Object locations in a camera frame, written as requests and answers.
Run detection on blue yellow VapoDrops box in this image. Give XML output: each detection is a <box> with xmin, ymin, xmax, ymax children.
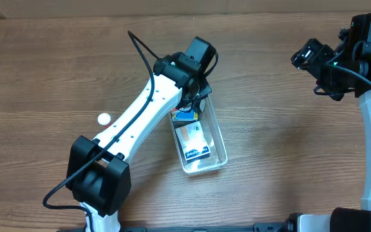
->
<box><xmin>171</xmin><ymin>111</ymin><xmax>198</xmax><ymax>122</ymax></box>

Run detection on white Hansaplast box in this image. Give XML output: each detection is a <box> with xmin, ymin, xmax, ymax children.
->
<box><xmin>175</xmin><ymin>121</ymin><xmax>211</xmax><ymax>163</ymax></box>

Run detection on clear plastic container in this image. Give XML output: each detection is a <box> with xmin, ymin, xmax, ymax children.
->
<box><xmin>168</xmin><ymin>97</ymin><xmax>228</xmax><ymax>175</ymax></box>

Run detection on orange bottle white cap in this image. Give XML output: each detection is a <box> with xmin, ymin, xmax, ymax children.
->
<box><xmin>97</xmin><ymin>113</ymin><xmax>111</xmax><ymax>128</ymax></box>

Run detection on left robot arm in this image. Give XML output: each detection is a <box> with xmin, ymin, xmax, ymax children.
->
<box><xmin>66</xmin><ymin>37</ymin><xmax>218</xmax><ymax>231</ymax></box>

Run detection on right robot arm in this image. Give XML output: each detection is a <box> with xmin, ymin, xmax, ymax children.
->
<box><xmin>273</xmin><ymin>13</ymin><xmax>371</xmax><ymax>231</ymax></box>

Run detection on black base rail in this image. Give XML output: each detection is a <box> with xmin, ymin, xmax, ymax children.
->
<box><xmin>56</xmin><ymin>222</ymin><xmax>299</xmax><ymax>232</ymax></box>

